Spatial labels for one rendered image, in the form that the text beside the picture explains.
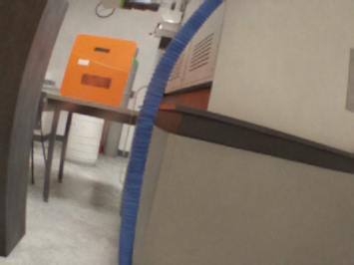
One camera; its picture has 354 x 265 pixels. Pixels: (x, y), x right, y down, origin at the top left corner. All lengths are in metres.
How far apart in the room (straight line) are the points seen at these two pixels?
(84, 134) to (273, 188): 3.00
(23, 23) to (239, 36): 0.79
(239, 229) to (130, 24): 4.73
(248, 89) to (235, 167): 0.17
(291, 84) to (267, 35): 0.13
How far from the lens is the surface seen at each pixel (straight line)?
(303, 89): 0.82
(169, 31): 1.73
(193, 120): 0.70
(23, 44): 1.18
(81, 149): 3.63
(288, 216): 0.83
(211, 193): 0.73
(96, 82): 2.04
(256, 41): 0.78
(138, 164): 0.67
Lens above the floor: 0.71
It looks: 3 degrees down
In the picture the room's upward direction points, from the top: 13 degrees clockwise
